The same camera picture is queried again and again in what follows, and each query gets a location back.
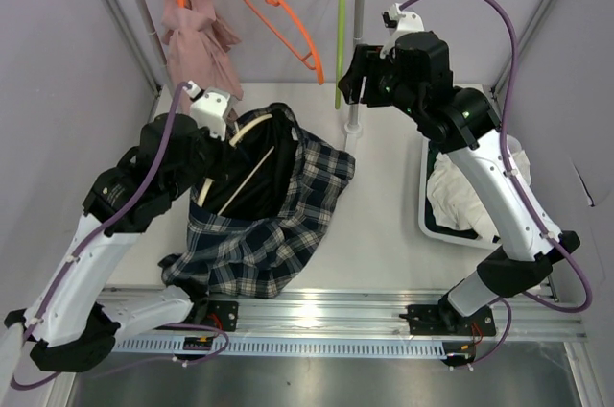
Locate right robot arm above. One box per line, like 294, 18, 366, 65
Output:
338, 32, 580, 334

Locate white crumpled garment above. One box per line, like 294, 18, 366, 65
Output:
426, 150, 534, 245

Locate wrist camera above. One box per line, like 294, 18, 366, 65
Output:
184, 81, 233, 139
382, 3, 424, 39

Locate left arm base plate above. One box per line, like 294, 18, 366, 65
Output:
185, 297, 239, 332

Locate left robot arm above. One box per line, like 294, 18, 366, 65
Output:
5, 113, 224, 372

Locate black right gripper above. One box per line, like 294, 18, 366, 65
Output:
339, 43, 425, 120

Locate white laundry basket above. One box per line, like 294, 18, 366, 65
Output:
417, 138, 500, 251

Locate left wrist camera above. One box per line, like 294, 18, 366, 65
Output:
184, 81, 233, 139

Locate pink pleated skirt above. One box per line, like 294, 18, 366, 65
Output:
161, 0, 244, 101

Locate slotted cable duct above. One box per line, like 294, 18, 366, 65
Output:
114, 334, 446, 360

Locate aluminium mounting rail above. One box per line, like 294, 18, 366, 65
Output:
95, 287, 589, 342

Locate green plastic hanger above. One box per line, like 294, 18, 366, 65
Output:
335, 0, 346, 83

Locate dark green garment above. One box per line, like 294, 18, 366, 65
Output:
427, 141, 446, 176

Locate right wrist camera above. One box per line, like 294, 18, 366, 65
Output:
382, 3, 424, 39

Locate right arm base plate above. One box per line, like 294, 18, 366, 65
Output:
398, 295, 497, 337

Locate navy plaid skirt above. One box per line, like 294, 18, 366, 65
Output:
158, 103, 355, 299

